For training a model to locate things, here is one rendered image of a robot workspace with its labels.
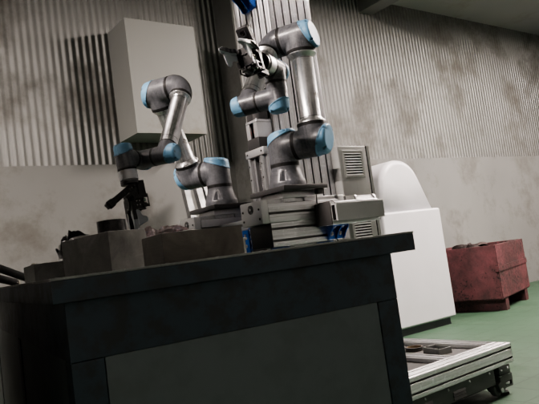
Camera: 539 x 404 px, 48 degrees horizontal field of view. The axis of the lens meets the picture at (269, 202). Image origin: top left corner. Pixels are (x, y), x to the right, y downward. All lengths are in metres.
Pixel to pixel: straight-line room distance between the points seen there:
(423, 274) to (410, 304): 0.29
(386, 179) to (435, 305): 1.12
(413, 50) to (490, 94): 1.46
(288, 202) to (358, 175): 0.58
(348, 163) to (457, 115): 4.89
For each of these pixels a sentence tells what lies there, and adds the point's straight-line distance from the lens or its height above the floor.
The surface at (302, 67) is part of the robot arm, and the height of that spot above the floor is 1.49.
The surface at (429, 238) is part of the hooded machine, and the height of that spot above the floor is 0.74.
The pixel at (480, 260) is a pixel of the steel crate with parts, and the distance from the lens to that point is 5.86.
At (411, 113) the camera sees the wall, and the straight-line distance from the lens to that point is 6.91.
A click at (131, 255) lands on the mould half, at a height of 0.84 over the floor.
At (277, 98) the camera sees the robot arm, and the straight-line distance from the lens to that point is 2.13.
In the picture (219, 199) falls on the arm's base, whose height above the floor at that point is 1.07.
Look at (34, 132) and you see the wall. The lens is 4.52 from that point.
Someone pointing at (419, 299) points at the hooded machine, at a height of 0.26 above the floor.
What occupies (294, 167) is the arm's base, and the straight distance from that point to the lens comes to 2.37.
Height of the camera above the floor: 0.79
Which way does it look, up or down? 5 degrees up
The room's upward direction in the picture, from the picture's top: 8 degrees counter-clockwise
